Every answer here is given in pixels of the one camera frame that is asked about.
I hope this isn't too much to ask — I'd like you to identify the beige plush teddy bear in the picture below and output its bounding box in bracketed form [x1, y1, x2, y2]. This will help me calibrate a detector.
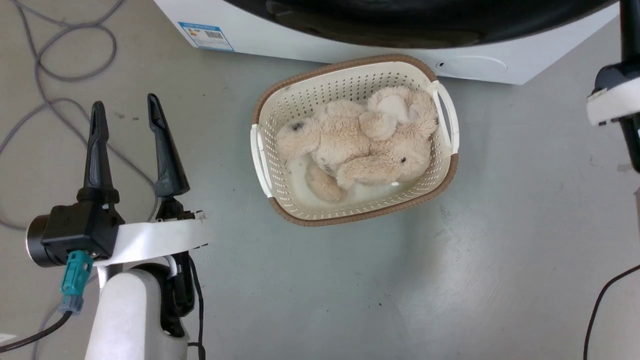
[275, 85, 440, 204]

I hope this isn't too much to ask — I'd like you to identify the cream perforated laundry basket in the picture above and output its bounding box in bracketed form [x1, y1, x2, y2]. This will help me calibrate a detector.
[249, 53, 460, 228]

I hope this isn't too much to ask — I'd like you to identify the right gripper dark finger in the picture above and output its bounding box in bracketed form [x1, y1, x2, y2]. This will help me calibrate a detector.
[619, 0, 640, 65]

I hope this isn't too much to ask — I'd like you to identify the right gripper white band body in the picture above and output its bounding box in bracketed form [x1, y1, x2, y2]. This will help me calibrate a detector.
[585, 62, 640, 127]

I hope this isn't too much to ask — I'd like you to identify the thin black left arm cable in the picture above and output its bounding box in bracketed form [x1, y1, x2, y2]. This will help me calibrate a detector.
[186, 254, 207, 360]

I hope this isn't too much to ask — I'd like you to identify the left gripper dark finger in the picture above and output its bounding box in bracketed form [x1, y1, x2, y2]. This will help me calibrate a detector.
[76, 101, 121, 204]
[147, 93, 196, 221]

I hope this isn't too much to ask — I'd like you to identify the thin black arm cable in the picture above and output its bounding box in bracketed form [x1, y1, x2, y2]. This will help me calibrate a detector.
[582, 264, 640, 360]
[186, 254, 207, 360]

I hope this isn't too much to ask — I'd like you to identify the round white filter cover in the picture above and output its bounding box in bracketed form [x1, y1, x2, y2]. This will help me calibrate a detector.
[435, 54, 509, 81]

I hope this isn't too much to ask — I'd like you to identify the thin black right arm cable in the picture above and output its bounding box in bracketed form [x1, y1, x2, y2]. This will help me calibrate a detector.
[582, 264, 640, 360]

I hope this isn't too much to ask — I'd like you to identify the black cable with teal connector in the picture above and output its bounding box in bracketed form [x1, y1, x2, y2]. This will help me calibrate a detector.
[0, 250, 95, 354]

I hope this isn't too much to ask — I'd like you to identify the blue energy label sticker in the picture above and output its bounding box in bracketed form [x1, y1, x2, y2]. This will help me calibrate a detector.
[178, 21, 235, 53]

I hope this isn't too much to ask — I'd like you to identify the white washing machine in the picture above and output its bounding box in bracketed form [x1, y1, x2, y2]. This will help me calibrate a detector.
[152, 0, 621, 86]

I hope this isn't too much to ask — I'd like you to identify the grey floor cable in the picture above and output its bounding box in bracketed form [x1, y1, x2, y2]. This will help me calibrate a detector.
[0, 0, 157, 232]

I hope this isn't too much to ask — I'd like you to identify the dark round washing machine door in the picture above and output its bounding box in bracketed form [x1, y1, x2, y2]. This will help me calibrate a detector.
[222, 0, 617, 50]

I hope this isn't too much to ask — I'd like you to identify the left gripper white band body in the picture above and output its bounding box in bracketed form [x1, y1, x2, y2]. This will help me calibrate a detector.
[94, 211, 210, 267]

